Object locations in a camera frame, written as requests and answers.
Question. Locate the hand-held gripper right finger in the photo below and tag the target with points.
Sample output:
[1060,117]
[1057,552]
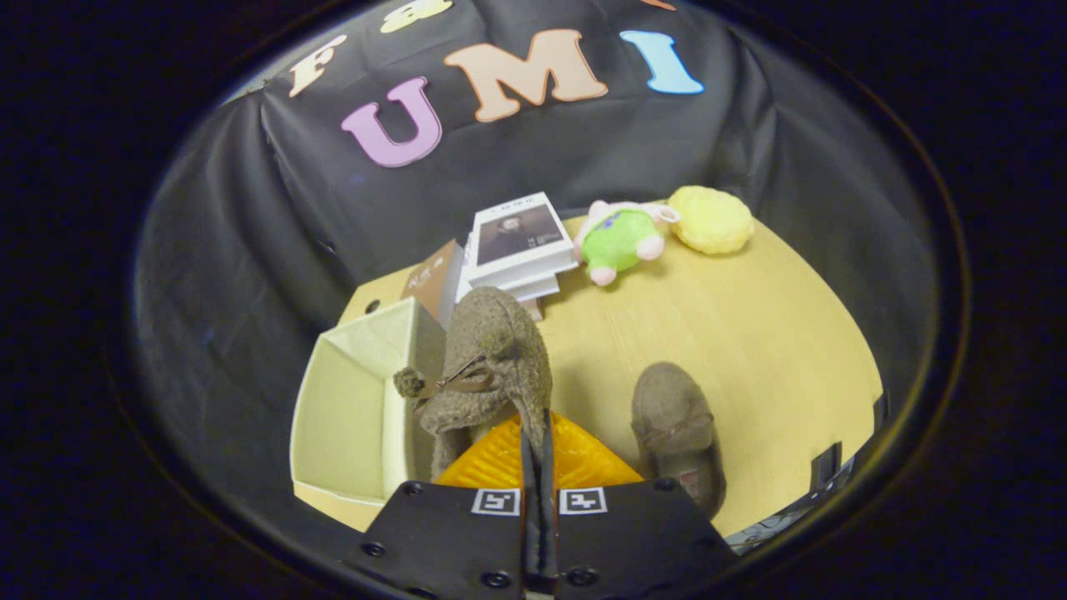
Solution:
[633,533]

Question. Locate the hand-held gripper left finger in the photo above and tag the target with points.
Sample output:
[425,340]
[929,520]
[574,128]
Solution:
[450,533]

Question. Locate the brown fuzzy shoe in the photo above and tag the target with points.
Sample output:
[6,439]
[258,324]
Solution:
[675,417]
[492,350]

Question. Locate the grey fabric storage box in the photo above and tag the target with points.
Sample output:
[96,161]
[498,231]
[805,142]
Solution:
[350,408]

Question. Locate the grey crinkled sheet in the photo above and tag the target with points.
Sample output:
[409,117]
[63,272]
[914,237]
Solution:
[775,525]

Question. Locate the black clamp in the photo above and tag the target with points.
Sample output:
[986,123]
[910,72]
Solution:
[879,412]
[825,467]

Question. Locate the white paperback book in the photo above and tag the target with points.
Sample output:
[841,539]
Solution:
[535,308]
[533,290]

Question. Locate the brown cover book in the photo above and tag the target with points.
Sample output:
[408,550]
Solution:
[433,283]

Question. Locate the green and pink plush toy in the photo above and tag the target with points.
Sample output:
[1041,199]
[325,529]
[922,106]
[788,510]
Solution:
[621,242]

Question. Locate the white book with portrait cover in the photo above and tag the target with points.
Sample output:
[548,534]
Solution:
[521,237]

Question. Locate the yellow round plush cushion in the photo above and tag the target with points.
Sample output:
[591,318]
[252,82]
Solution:
[713,221]

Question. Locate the black backdrop cloth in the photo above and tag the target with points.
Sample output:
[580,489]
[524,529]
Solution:
[667,142]

